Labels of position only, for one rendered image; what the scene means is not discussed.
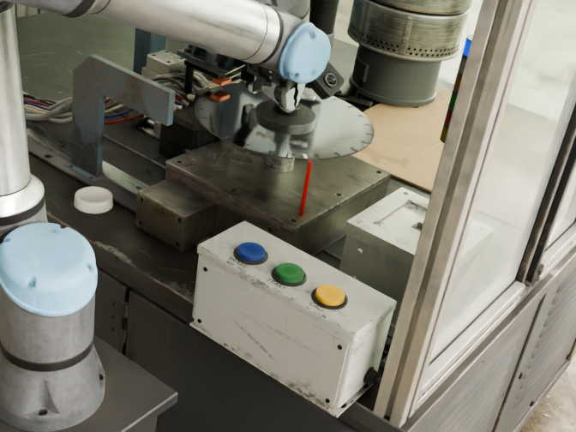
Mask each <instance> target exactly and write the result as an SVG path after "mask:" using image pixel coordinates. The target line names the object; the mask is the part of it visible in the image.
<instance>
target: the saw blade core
mask: <svg viewBox="0 0 576 432"><path fill-rule="evenodd" d="M245 84H246V82H238V83H232V84H226V85H224V86H220V87H215V88H213V89H211V90H209V91H207V92H205V93H204V94H202V96H200V98H198V100H197V101H196V103H195V115H196V117H197V119H198V120H199V122H200V123H201V125H202V126H203V127H204V128H205V129H207V130H208V131H209V132H211V133H212V134H214V135H216V136H217V137H218V138H220V139H222V140H224V141H226V142H229V143H230V144H232V145H235V146H237V147H240V148H244V149H246V150H249V151H252V152H255V153H261V154H265V155H268V152H270V154H269V156H274V157H279V158H285V159H293V156H292V155H294V158H295V159H303V160H307V159H305V158H304V156H303V154H306V155H307V157H308V158H309V159H310V160H318V159H319V160H321V159H336V158H339V157H341V158H342V157H345V156H349V155H352V154H354V153H356V152H360V151H362V150H363V149H364V148H366V147H367V146H368V145H369V144H370V142H372V140H373V138H374V127H373V125H372V123H371V122H370V120H369V119H368V118H367V117H366V116H365V115H364V114H363V113H362V112H361V111H360V110H358V108H356V107H353V105H351V104H349V103H347V102H345V101H344V100H342V99H338V98H337V97H334V96H332V97H330V98H328V99H324V100H322V99H321V98H320V97H319V96H318V95H317V94H316V93H315V92H314V90H313V89H311V88H307V87H305V88H304V90H303V94H308V95H313V96H315V101H309V100H305V99H300V100H299V102H298V104H301V105H305V106H307V107H308V108H310V109H311V110H312V111H313V112H314V113H315V115H316V119H315V124H314V125H313V126H312V127H310V128H308V129H300V130H288V129H278V128H274V127H272V126H269V125H267V124H265V123H263V122H262V121H260V120H259V119H258V118H257V117H256V115H255V108H256V106H257V105H258V104H260V103H261V102H263V101H268V100H272V99H270V98H269V97H268V96H266V94H264V92H262V91H260V92H257V93H252V92H250V90H248V88H245ZM239 85H240V86H239ZM205 118H206V119H205ZM227 137H229V138H227ZM316 156H317V157H316Z"/></svg>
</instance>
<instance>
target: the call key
mask: <svg viewBox="0 0 576 432"><path fill-rule="evenodd" d="M315 297H316V299H317V300H318V301H319V302H321V303H324V304H326V305H330V306H337V305H340V304H342V303H343V302H344V300H345V293H344V292H343V290H341V289H340V288H339V287H338V286H335V285H321V286H319V287H318V288H317V289H316V293H315Z"/></svg>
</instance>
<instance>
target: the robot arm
mask: <svg viewBox="0 0 576 432"><path fill-rule="evenodd" d="M15 3H18V4H21V5H25V6H28V7H32V8H36V9H41V10H44V11H48V12H52V13H55V14H59V15H63V16H67V17H69V18H73V19H78V18H82V17H83V16H85V15H87V14H88V13H89V14H92V15H96V16H100V17H103V18H106V19H108V20H111V21H116V22H119V23H122V24H125V25H128V26H131V27H136V28H139V29H141V30H144V31H147V32H150V33H155V34H158V35H161V36H164V37H166V38H169V39H174V40H177V41H180V42H184V43H186V44H189V45H193V46H197V47H200V48H202V49H205V50H207V51H208V52H210V53H212V54H222V55H225V56H228V57H233V58H236V59H238V60H241V61H244V62H247V71H248V72H250V74H252V75H255V76H256V77H257V78H259V79H261V80H263V81H264V82H267V81H268V80H270V81H272V86H271V87H268V86H262V92H264V94H266V96H268V97H269V98H270V99H272V100H273V101H275V102H276V103H277V104H279V107H280V108H281V109H282V110H283V111H285V112H288V113H290V112H292V111H294V110H295V107H296V106H297V104H298V102H299V100H300V98H301V96H302V94H303V90H304V87H305V85H306V83H308V85H309V86H310V87H311V88H312V89H313V90H314V92H315V93H316V94H317V95H318V96H319V97H320V98H321V99H322V100H324V99H328V98H330V97H332V96H334V94H335V93H336V92H337V91H338V90H339V89H340V88H341V87H342V85H343V84H344V81H345V80H344V78H343V77H342V76H341V75H340V73H339V72H338V71H337V70H336V69H335V68H334V66H332V64H330V62H329V61H328V60H329V58H330V53H331V46H330V42H329V39H328V37H327V36H326V34H324V32H322V30H320V29H318V28H317V27H315V25H314V24H313V23H311V22H309V12H310V0H0V346H1V348H0V419H1V420H2V421H4V422H5V423H7V424H8V425H10V426H13V427H15V428H18V429H23V430H27V431H34V432H49V431H56V430H60V429H66V428H69V427H72V426H74V425H76V424H78V423H81V422H83V421H84V420H86V419H87V418H89V417H90V416H91V415H92V414H94V412H96V410H97V409H98V408H99V406H100V405H101V403H102V401H103V398H104V396H105V372H104V369H103V366H102V364H101V362H100V360H99V356H98V353H97V352H96V349H95V347H94V344H93V332H94V309H95V290H96V287H97V281H98V272H97V267H96V261H95V255H94V252H93V249H92V247H91V245H90V243H89V242H88V241H87V240H86V238H84V237H83V236H82V235H81V234H80V233H78V232H77V231H74V230H72V229H70V228H68V227H66V228H64V229H61V226H60V225H58V224H53V223H48V220H47V217H46V209H45V190H44V186H43V184H42V182H41V181H40V180H39V179H38V178H37V177H36V176H34V175H32V174H31V172H30V164H29V155H28V145H27V129H26V119H25V111H24V102H23V92H22V84H21V66H20V58H19V49H18V39H17V31H16V21H15ZM250 63H252V68H250V66H249V64H250Z"/></svg>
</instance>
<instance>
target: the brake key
mask: <svg viewBox="0 0 576 432"><path fill-rule="evenodd" d="M265 252H266V251H265V249H264V248H263V247H262V246H261V245H260V244H258V243H242V244H240V245H239V247H238V249H237V254H238V255H239V256H240V257H241V258H242V259H244V260H246V261H260V260H262V259H264V258H265Z"/></svg>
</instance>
